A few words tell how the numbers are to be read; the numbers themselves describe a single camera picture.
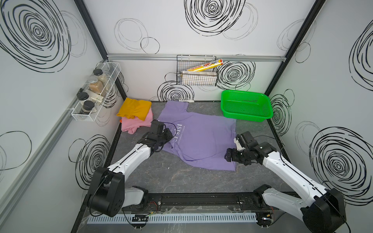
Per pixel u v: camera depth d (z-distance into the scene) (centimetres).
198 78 87
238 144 67
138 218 72
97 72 73
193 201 75
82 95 62
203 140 97
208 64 89
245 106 116
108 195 41
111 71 96
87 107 61
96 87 71
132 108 102
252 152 57
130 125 99
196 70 91
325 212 38
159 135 69
